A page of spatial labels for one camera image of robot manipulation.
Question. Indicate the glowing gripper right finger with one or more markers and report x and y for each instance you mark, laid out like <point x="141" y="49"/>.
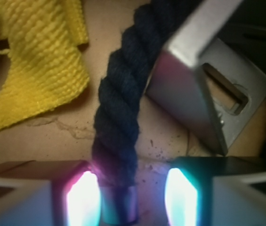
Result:
<point x="216" y="191"/>

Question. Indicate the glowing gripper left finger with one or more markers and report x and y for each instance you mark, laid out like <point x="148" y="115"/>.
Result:
<point x="48" y="193"/>

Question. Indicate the brown paper bag liner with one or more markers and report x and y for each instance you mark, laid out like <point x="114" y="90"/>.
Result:
<point x="67" y="132"/>

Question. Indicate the yellow microfiber cloth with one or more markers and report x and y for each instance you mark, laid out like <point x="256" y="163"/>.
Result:
<point x="46" y="69"/>

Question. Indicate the silver metal bracket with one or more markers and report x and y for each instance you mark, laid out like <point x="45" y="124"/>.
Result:
<point x="211" y="72"/>

